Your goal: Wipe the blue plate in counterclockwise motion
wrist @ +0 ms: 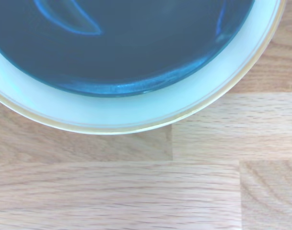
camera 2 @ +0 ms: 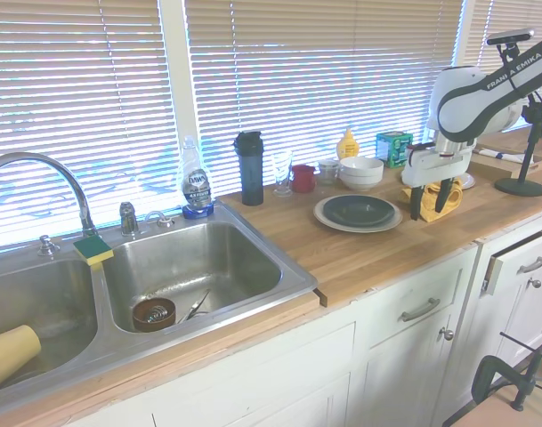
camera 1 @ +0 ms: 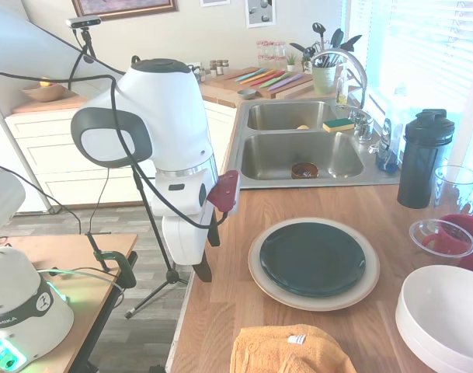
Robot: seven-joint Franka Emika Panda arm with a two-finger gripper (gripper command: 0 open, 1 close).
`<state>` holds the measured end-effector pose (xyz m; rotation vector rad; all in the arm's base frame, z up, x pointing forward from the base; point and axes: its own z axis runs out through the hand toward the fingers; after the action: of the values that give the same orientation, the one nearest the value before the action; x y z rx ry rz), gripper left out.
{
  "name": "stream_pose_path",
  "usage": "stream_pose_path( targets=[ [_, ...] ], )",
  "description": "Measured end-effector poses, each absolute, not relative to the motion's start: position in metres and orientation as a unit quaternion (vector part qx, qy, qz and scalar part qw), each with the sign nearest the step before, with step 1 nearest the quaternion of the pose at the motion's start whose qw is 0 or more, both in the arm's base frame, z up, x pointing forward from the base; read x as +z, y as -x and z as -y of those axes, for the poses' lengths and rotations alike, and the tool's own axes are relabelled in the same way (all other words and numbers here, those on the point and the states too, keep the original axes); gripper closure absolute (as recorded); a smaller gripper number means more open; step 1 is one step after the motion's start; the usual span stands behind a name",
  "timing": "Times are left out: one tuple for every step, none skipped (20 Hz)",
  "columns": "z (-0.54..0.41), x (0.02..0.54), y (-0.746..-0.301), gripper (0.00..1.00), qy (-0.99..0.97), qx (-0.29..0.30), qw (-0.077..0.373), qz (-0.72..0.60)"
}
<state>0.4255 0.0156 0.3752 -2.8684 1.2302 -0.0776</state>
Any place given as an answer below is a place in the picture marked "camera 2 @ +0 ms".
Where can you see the stainless steel double sink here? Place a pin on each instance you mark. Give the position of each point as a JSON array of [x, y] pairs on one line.
[[186, 267]]

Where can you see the white striped cloth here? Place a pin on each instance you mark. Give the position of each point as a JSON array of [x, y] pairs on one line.
[[511, 157]]

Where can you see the black table clamp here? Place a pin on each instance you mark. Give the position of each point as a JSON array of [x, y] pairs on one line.
[[484, 378]]

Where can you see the red mug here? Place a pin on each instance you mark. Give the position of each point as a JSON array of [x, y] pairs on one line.
[[302, 180]]

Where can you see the dark blue plate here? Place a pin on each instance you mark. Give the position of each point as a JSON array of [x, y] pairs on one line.
[[357, 211]]

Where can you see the chrome soap pump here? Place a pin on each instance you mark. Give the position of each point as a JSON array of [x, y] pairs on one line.
[[47, 247]]

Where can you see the clear plastic container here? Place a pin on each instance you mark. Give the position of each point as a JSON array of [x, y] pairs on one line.
[[328, 173]]

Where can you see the black stereo camera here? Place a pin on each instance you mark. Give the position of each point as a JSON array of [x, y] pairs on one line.
[[511, 36]]

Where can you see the black round-base camera stand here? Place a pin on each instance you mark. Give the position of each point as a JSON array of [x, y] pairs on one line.
[[520, 187]]

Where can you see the white open drawer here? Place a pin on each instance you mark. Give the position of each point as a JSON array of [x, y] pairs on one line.
[[511, 276]]

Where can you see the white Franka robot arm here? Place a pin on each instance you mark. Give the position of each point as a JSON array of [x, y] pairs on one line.
[[457, 102]]

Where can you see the yellow plastic cup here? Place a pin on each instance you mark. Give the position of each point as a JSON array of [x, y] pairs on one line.
[[8, 356]]

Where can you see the yellow mustard bottle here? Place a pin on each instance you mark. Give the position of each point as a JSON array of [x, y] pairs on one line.
[[348, 147]]

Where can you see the chrome gooseneck faucet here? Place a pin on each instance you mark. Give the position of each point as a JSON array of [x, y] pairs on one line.
[[77, 187]]

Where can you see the brown bowl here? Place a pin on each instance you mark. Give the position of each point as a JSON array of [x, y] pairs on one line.
[[141, 320]]

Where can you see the metal table knife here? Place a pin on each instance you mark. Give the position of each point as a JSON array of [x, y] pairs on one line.
[[199, 302]]

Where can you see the large cream plate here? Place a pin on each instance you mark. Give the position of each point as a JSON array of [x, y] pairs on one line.
[[357, 230]]

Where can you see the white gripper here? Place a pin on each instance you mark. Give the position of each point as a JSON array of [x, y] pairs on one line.
[[435, 169]]

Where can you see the round metal cabinet knob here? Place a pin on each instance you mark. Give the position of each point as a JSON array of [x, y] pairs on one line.
[[536, 284], [447, 334]]

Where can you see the white counter base cabinet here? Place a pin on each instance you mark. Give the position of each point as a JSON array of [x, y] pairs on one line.
[[253, 378]]

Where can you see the yellow terry cloth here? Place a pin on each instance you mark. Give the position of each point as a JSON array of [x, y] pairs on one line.
[[431, 209]]

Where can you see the yellow green sponge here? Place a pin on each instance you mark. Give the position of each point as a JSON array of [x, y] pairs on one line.
[[92, 250]]

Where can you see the black shaker bottle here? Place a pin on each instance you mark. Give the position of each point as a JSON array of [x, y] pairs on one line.
[[251, 178]]

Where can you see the white bowl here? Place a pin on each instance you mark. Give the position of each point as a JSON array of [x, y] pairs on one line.
[[361, 186], [361, 171]]

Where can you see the white round dish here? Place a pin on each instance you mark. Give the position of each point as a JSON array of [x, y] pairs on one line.
[[468, 182]]

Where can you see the green cardboard box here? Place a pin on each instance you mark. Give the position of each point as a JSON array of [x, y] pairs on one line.
[[393, 149]]

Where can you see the white window blind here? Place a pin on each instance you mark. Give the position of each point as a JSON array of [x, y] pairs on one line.
[[319, 66], [479, 26], [75, 89]]

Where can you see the clear stemmed glass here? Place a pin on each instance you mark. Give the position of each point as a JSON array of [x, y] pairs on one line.
[[282, 169]]

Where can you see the Dawn dish soap bottle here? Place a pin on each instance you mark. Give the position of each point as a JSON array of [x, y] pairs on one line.
[[197, 187]]

